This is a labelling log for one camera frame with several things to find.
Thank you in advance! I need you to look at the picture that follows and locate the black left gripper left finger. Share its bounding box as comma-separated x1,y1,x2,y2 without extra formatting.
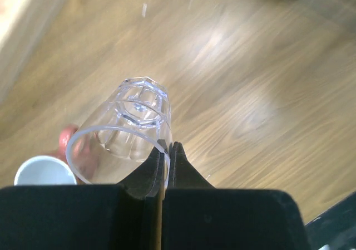
119,147,165,200

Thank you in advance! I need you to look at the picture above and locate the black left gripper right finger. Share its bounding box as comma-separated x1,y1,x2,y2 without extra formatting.
167,141,214,189

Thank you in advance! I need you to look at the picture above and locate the clear drinking glass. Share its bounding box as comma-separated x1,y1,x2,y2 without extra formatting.
66,77,173,184

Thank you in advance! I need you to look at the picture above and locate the pink mug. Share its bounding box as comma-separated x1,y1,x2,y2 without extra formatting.
13,124,98,187

